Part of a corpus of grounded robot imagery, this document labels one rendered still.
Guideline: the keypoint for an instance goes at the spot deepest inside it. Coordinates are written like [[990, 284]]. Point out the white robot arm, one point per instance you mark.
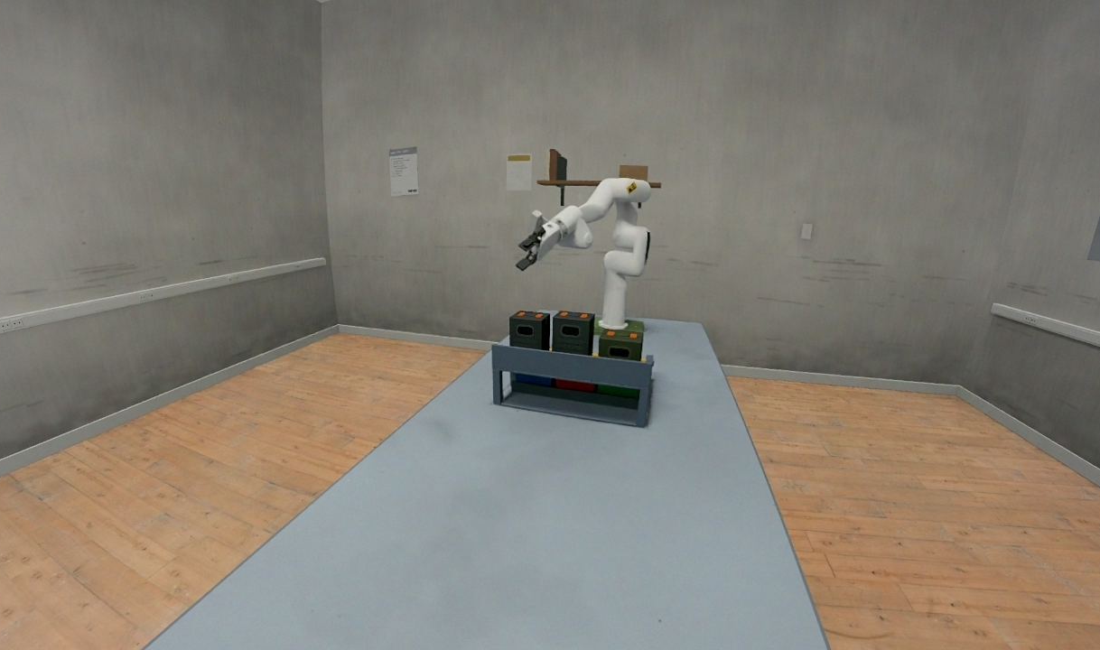
[[626, 235]]

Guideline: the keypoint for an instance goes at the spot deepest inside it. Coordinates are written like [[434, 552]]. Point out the red open bin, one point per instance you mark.
[[576, 385]]

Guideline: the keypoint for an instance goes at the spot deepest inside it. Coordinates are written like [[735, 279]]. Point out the green open bin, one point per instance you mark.
[[619, 391]]

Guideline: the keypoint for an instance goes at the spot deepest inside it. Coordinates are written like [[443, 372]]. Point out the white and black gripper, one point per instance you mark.
[[547, 235]]

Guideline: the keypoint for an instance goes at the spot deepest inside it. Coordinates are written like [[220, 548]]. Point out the blue bin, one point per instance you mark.
[[536, 380]]

